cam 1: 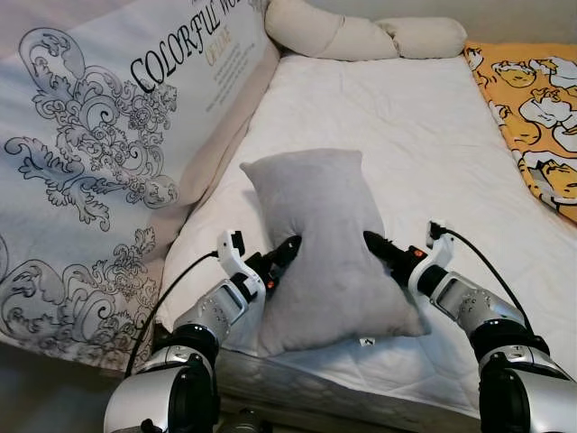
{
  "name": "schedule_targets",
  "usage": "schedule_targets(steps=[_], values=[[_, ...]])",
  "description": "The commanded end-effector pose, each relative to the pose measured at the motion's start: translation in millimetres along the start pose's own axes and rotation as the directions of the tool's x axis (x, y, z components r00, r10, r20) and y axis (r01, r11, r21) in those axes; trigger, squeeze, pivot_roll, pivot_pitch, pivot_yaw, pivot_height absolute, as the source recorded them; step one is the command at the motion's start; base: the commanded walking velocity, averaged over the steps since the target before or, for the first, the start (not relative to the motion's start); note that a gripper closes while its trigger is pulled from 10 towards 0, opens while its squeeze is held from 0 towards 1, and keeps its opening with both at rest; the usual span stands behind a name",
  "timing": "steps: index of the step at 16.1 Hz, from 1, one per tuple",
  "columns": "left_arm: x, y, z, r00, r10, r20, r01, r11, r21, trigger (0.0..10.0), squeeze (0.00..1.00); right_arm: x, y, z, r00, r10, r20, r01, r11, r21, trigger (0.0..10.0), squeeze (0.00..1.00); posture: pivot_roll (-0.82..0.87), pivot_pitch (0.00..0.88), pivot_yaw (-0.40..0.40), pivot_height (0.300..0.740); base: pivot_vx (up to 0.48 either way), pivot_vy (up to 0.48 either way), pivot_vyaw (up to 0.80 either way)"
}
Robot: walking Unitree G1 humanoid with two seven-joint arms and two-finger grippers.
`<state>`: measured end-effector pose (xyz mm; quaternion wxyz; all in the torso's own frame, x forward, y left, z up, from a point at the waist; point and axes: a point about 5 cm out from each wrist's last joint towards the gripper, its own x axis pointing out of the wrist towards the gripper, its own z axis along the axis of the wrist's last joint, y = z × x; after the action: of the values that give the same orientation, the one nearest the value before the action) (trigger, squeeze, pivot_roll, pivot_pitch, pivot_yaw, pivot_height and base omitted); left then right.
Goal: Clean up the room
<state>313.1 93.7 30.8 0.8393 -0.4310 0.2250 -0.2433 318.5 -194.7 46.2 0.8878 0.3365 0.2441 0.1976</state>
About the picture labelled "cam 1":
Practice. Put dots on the grey bed base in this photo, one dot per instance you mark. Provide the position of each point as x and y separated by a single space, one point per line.
315 383

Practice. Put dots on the yellow egg cartoon blanket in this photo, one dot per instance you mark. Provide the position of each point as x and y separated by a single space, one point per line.
532 99

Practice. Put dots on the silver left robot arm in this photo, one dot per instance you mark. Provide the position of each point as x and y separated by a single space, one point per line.
212 311

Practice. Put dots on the grey pillow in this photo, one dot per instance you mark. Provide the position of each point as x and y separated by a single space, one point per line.
325 234

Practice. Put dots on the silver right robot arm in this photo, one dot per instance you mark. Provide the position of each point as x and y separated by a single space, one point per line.
478 311

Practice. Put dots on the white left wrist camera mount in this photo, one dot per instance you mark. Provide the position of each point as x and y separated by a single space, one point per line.
226 257

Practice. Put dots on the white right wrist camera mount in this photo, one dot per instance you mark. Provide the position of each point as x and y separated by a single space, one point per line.
437 262

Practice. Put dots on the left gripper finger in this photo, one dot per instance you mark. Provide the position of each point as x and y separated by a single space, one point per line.
288 251

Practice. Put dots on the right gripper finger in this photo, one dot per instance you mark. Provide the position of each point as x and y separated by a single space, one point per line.
386 247

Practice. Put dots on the cream knotted bolster pillow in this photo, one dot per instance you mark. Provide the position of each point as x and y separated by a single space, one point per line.
361 38

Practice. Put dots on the printed ornament headboard cushion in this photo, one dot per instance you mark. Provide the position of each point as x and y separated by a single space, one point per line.
90 90

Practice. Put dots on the white quilted mattress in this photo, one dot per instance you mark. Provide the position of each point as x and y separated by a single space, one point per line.
424 135

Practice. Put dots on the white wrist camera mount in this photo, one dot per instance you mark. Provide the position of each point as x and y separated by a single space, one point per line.
226 257
437 262

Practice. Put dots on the grey robot foot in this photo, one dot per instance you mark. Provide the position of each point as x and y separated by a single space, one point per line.
243 422

